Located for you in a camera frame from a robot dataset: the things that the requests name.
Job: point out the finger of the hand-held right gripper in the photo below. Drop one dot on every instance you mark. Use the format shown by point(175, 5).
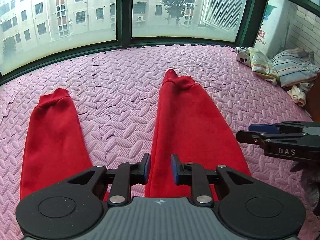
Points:
point(262, 128)
point(246, 137)

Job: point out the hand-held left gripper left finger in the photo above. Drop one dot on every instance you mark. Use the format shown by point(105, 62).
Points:
point(147, 166)

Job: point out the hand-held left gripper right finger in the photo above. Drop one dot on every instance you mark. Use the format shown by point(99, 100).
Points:
point(175, 171)

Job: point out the red pants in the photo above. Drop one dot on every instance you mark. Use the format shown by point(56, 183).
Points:
point(190, 120)

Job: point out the cream cloth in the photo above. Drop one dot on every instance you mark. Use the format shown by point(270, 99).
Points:
point(297, 96)

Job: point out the brown wooden cabinet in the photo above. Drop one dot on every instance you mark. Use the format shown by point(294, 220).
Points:
point(315, 100)

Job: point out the yellow floral folded cloth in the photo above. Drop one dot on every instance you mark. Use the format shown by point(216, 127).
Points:
point(260, 62)

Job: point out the striped folded cloth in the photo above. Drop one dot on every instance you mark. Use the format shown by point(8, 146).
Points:
point(292, 67)

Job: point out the pink foam mat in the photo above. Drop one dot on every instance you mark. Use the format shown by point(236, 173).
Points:
point(120, 100)

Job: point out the white patterned cloth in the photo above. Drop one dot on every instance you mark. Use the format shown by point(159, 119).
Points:
point(242, 56)

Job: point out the white printed board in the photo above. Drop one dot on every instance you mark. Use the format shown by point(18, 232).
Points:
point(277, 25)

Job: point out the louvred air conditioner unit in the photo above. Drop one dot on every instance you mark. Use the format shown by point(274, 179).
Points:
point(225, 5)

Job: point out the apartment building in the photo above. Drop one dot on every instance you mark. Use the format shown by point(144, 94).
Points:
point(75, 5)

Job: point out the green window frame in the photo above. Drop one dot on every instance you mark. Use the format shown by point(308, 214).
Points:
point(124, 12)

